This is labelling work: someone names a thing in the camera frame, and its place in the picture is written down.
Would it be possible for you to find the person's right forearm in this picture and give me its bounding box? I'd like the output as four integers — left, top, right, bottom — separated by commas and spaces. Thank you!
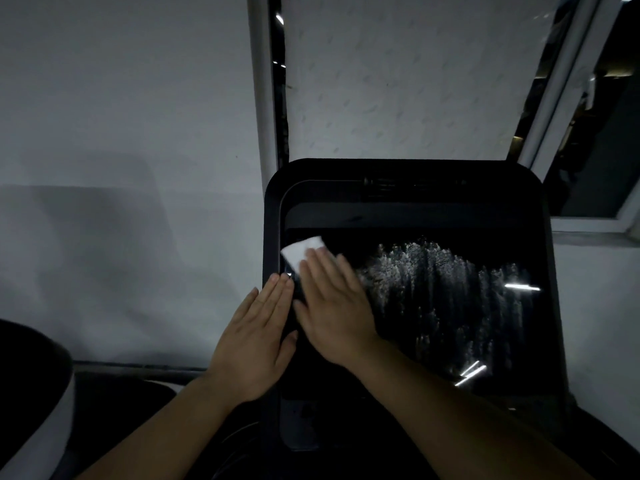
349, 339, 597, 480

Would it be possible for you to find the white frosted window pane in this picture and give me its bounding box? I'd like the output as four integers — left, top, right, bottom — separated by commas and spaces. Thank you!
280, 0, 568, 163

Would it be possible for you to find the person's left forearm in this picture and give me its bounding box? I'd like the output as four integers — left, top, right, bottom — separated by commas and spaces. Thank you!
75, 374, 237, 480

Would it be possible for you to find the black display screen panel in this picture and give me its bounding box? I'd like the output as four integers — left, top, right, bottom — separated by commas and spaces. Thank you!
261, 158, 572, 480

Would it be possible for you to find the white window frame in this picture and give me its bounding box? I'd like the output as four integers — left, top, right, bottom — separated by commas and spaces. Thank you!
516, 0, 640, 241

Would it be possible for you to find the person's left hand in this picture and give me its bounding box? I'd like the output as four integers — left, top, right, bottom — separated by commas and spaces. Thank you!
206, 273, 300, 406

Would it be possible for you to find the white vertical frame post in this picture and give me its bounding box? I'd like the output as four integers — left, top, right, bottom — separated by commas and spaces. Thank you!
246, 0, 280, 191

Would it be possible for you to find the black and white round object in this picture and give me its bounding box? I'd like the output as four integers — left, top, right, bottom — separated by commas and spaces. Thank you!
0, 318, 77, 480

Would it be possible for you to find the white cleaning wipe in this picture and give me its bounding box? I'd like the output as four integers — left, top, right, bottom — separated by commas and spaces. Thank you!
280, 236, 327, 276

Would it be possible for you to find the person's right hand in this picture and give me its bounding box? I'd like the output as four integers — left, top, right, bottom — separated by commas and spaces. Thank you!
292, 247, 384, 371

